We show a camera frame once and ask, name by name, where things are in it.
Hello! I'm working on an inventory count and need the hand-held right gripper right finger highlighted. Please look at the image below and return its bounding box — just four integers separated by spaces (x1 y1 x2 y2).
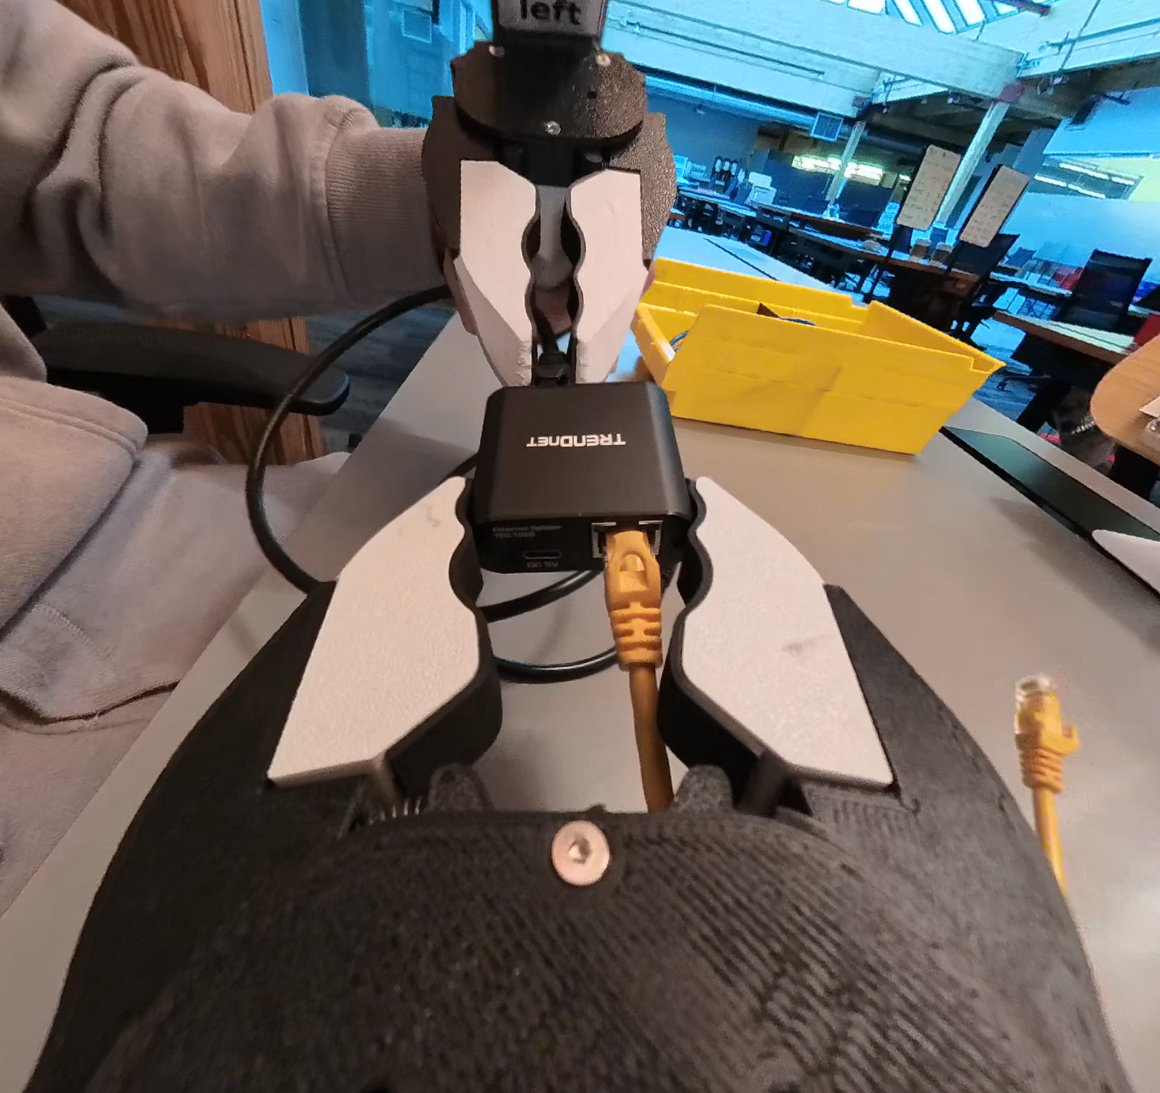
659 478 898 809

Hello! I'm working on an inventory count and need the yellow plastic bin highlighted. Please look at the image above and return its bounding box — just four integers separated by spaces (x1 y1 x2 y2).
632 258 1005 456

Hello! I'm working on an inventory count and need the black chair armrest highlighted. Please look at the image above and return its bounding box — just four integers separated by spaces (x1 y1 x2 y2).
27 321 349 435

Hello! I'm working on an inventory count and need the black ethernet splitter box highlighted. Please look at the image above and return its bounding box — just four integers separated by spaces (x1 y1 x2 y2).
466 384 693 577

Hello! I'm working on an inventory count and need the round wooden table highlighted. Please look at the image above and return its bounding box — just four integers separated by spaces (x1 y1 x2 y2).
1089 359 1160 469

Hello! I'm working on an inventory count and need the white paper sheet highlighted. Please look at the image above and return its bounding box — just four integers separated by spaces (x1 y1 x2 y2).
1091 530 1160 591

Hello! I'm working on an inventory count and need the person's grey sweatshirt body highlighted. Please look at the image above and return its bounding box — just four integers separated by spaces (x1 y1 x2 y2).
0 305 363 914

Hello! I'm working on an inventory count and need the grey desk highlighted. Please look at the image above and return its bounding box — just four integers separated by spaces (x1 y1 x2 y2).
0 228 1160 1093

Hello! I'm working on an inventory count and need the yellow ethernet cable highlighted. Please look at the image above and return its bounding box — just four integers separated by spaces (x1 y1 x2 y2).
601 527 675 815
1012 674 1080 896

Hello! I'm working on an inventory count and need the black cable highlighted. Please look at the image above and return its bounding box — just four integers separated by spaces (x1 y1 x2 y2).
246 287 626 681

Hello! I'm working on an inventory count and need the flip chart board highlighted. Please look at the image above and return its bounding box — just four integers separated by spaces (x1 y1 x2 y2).
960 166 1032 249
897 147 961 233

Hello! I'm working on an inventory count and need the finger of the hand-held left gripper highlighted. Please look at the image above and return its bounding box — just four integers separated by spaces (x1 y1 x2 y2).
563 170 650 386
450 161 547 388

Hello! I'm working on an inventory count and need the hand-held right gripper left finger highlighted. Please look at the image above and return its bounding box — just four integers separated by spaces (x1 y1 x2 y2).
268 478 502 797

